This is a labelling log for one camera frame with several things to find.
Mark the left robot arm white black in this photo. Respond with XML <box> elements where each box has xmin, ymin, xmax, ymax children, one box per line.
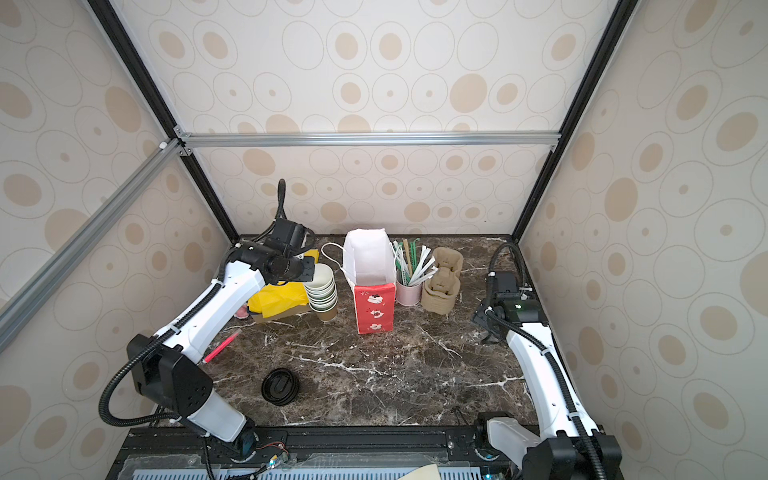
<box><xmin>98</xmin><ymin>218</ymin><xmax>316</xmax><ymax>459</ymax></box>

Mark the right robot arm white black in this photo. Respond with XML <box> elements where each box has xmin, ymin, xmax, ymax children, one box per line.
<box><xmin>472</xmin><ymin>242</ymin><xmax>622</xmax><ymax>479</ymax></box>

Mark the yellow napkin stack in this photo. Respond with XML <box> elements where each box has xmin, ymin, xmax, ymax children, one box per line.
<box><xmin>245</xmin><ymin>282</ymin><xmax>309</xmax><ymax>318</ymax></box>

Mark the stack of paper cups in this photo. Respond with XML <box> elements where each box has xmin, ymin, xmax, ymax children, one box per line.
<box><xmin>304</xmin><ymin>263</ymin><xmax>338</xmax><ymax>322</ymax></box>

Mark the small pink round object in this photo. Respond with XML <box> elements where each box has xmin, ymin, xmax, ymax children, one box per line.
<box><xmin>234</xmin><ymin>306</ymin><xmax>250</xmax><ymax>320</ymax></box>

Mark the pulp cup carrier stack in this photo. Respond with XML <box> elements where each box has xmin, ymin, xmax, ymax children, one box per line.
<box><xmin>421</xmin><ymin>247</ymin><xmax>464</xmax><ymax>315</ymax></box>

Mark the red white paper bag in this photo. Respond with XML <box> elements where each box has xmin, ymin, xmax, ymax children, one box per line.
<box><xmin>342</xmin><ymin>229</ymin><xmax>396</xmax><ymax>335</ymax></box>

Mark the pink straw holder cup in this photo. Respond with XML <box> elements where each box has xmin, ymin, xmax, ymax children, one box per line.
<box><xmin>395</xmin><ymin>282</ymin><xmax>422</xmax><ymax>307</ymax></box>

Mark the pink highlighter pen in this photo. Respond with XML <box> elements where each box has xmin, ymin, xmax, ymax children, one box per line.
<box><xmin>202</xmin><ymin>329</ymin><xmax>242</xmax><ymax>364</ymax></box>

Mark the left diagonal aluminium bar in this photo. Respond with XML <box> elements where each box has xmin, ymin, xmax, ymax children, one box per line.
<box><xmin>1</xmin><ymin>139</ymin><xmax>182</xmax><ymax>349</ymax></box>

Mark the horizontal aluminium frame bar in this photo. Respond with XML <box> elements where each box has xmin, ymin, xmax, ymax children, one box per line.
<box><xmin>176</xmin><ymin>130</ymin><xmax>561</xmax><ymax>148</ymax></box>

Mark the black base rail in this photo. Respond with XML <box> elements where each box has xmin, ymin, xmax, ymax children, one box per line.
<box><xmin>107</xmin><ymin>424</ymin><xmax>607</xmax><ymax>480</ymax></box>

